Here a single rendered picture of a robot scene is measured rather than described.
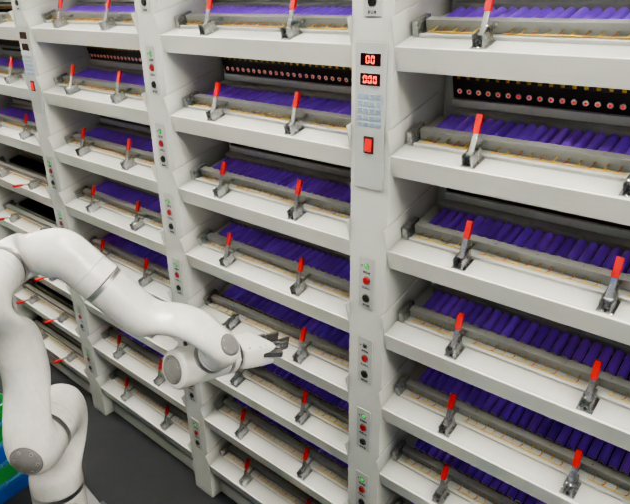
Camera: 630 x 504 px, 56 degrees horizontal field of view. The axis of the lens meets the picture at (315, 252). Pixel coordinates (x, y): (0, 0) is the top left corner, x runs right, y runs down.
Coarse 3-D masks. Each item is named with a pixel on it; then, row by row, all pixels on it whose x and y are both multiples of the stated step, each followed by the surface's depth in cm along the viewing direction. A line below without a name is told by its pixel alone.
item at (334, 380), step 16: (208, 288) 183; (224, 288) 188; (192, 304) 180; (224, 320) 175; (288, 336) 164; (288, 352) 159; (320, 352) 157; (288, 368) 159; (304, 368) 153; (320, 368) 152; (336, 368) 151; (320, 384) 152; (336, 384) 147
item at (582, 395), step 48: (432, 288) 140; (384, 336) 131; (432, 336) 127; (480, 336) 122; (528, 336) 120; (576, 336) 117; (480, 384) 119; (528, 384) 112; (576, 384) 110; (624, 384) 106; (624, 432) 101
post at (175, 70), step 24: (168, 0) 148; (216, 0) 159; (144, 24) 151; (144, 48) 154; (144, 72) 158; (168, 72) 153; (192, 72) 159; (168, 120) 158; (168, 144) 161; (192, 144) 165; (168, 192) 168; (192, 216) 171; (168, 240) 176; (168, 264) 181; (192, 288) 178; (192, 408) 200; (192, 432) 205; (192, 456) 211; (216, 480) 210
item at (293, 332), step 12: (216, 300) 181; (228, 300) 179; (240, 312) 175; (252, 312) 172; (264, 324) 170; (276, 324) 166; (312, 336) 159; (324, 348) 156; (336, 348) 154; (348, 360) 152
